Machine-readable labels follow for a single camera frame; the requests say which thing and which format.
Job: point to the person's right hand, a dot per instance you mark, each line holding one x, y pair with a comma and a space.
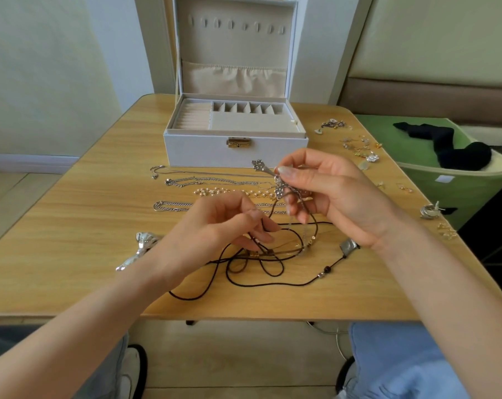
347, 195

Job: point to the person's left hand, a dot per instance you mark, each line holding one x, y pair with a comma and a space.
209, 232

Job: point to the small earrings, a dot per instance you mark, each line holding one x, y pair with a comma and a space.
332, 123

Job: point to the white jewelry box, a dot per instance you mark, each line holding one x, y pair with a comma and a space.
234, 37

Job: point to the person's left forearm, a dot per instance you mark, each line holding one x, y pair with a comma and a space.
68, 336

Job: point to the person's right forearm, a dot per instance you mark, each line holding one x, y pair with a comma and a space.
451, 316

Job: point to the black cloth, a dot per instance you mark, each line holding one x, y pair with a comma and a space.
455, 149

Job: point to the beige padded wall panel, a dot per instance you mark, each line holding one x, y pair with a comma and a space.
434, 41

